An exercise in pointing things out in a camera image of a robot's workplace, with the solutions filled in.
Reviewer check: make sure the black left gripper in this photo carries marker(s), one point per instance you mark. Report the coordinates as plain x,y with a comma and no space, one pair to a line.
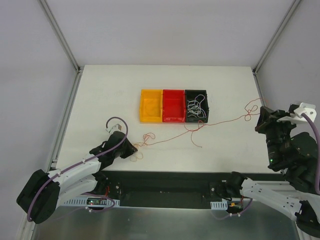
124,148

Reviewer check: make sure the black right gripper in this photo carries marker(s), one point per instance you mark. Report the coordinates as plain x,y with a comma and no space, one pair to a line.
268,124

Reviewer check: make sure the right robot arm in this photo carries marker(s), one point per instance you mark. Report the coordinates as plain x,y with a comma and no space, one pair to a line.
293,146

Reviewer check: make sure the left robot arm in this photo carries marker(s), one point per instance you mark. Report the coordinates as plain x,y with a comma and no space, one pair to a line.
44,192

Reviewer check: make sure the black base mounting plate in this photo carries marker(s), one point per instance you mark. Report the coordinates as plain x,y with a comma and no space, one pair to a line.
176,190

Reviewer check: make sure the yellow plastic bin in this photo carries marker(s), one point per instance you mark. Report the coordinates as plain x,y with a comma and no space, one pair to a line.
151,106

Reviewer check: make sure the red plastic bin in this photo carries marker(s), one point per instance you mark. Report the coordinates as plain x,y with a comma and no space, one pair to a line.
173,106

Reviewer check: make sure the black plastic bin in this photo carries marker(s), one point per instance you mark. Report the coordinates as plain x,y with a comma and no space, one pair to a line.
196,105

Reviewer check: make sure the right aluminium table rail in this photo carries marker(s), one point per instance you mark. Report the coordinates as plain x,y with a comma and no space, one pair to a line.
273,151

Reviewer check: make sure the aluminium table rail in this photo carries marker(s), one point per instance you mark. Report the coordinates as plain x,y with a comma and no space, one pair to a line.
26,228
273,151

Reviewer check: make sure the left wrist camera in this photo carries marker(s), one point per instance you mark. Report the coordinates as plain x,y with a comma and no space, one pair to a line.
116,127

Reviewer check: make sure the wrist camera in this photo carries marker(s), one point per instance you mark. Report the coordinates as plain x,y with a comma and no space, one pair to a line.
296,111
116,127

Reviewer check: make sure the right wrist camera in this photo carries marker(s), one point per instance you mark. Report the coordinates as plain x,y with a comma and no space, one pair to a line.
296,111

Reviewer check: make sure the left white cable duct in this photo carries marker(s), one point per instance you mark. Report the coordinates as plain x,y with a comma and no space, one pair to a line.
91,201

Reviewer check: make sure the white cable duct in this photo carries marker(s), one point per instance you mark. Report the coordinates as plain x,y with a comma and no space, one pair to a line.
91,201
219,205

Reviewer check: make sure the right aluminium frame post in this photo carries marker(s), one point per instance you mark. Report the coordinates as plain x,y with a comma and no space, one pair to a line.
277,34

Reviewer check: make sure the aluminium frame post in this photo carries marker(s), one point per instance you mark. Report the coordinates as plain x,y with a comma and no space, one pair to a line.
59,34
277,34

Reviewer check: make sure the left aluminium frame post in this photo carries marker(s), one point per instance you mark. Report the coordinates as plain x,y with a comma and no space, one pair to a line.
59,34

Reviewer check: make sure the right white cable duct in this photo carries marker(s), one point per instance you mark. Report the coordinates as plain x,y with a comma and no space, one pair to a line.
219,205

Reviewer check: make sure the left aluminium table rail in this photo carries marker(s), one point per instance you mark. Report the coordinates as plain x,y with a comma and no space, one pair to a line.
26,228

